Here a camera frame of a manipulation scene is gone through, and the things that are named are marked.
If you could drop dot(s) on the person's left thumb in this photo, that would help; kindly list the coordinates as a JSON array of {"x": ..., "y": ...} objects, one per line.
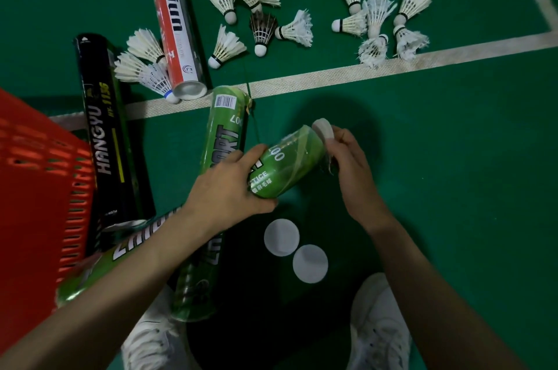
[{"x": 265, "y": 205}]

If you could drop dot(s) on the white round tube lid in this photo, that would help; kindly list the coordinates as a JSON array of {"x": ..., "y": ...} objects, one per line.
[
  {"x": 281, "y": 237},
  {"x": 310, "y": 264}
]

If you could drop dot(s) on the red plastic basket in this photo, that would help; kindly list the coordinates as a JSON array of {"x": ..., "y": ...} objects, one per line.
[{"x": 35, "y": 208}]

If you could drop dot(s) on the person's left forearm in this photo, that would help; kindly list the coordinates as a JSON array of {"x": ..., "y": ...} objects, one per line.
[{"x": 117, "y": 291}]

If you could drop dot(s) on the person's white shoe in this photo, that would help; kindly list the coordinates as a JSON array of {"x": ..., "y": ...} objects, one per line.
[
  {"x": 378, "y": 326},
  {"x": 152, "y": 341}
]

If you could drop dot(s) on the person's right forearm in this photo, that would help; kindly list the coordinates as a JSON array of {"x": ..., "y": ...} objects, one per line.
[{"x": 431, "y": 304}]

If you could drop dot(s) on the person's left hand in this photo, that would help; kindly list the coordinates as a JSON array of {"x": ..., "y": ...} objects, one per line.
[{"x": 220, "y": 197}]

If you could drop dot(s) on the white blue-banded feather shuttlecock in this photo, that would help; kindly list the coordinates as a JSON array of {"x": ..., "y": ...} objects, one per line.
[{"x": 157, "y": 79}]

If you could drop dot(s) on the person's left white shoe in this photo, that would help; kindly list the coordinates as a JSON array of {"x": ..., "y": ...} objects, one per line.
[{"x": 152, "y": 341}]

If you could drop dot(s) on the black feather shuttlecock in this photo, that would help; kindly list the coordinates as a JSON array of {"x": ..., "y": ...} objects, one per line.
[{"x": 262, "y": 29}]

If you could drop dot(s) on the black shuttlecock tube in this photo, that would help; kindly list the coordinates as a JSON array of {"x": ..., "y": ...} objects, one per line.
[{"x": 107, "y": 138}]

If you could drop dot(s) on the red and white shuttlecock tube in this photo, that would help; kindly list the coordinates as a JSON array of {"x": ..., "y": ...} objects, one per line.
[{"x": 172, "y": 20}]

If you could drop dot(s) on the short green shuttlecock tube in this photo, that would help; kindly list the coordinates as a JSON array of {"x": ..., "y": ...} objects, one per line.
[{"x": 290, "y": 162}]

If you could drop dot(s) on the person's right hand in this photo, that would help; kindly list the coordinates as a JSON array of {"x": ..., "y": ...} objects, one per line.
[{"x": 355, "y": 182}]

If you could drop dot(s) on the person's right thumb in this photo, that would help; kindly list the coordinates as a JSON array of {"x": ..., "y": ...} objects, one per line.
[{"x": 334, "y": 150}]

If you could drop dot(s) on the person's right white shoe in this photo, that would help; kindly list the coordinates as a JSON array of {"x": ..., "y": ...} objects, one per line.
[{"x": 378, "y": 326}]

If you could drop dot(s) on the long green shuttlecock tube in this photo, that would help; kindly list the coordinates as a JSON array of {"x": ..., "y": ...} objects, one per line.
[
  {"x": 102, "y": 269},
  {"x": 224, "y": 129}
]

